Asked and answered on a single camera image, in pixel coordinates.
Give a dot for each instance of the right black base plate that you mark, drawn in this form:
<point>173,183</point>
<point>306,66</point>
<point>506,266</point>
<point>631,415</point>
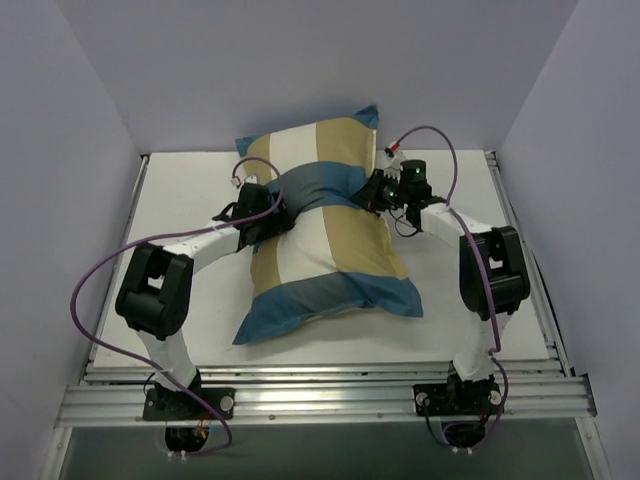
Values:
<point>465,398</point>

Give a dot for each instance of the aluminium front rail frame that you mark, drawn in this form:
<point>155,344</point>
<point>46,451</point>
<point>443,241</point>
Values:
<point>325,394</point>

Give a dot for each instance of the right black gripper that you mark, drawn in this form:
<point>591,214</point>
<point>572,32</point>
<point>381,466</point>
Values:
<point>370,195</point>

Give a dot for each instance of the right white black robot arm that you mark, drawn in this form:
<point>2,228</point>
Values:
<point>492,275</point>

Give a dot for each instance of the blue beige white pillowcase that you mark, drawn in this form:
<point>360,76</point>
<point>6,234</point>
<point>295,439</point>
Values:
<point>338,257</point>

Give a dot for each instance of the aluminium side rail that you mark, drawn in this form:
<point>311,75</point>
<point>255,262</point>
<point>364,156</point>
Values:
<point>539,295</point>
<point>107,269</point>

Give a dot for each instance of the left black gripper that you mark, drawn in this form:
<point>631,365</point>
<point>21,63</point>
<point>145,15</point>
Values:
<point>279,216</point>

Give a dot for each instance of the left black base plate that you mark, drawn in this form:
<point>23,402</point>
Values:
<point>166,405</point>

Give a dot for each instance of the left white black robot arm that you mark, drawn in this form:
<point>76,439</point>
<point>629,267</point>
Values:
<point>155,294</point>

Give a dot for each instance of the right aluminium side rail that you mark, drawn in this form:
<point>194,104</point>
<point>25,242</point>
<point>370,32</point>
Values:
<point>539,295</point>

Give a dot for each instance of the left aluminium side rail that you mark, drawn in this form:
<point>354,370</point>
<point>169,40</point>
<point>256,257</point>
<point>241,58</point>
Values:
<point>107,269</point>

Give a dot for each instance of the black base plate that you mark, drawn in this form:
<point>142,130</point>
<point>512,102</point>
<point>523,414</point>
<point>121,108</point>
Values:
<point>166,405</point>
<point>465,398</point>

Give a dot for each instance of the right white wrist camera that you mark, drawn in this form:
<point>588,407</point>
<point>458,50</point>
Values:
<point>392,162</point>

